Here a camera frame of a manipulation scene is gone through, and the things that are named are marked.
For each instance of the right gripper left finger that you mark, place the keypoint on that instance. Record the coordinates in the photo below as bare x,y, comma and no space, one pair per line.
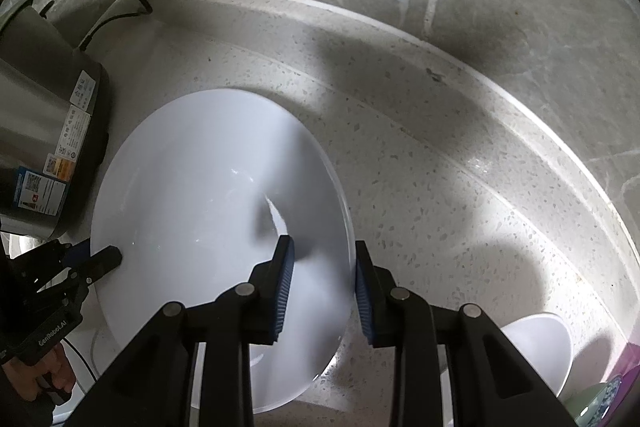
272,282

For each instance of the white bowl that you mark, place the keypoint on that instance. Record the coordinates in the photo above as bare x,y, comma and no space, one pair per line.
544,341

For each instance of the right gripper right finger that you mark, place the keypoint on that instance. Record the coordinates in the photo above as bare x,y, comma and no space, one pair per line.
377,309

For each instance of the large white plate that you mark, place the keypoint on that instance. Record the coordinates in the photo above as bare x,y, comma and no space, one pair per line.
198,194

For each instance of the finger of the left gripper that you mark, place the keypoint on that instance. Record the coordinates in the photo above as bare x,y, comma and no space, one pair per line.
92,268
55,256

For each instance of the purple plastic basin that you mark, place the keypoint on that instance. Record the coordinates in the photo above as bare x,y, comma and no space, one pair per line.
624,410

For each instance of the blue floral ceramic bowl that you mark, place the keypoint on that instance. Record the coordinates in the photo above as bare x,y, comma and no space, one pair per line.
593,413

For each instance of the stainless steel rice cooker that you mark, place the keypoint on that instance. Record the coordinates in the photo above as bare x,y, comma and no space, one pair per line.
55,104

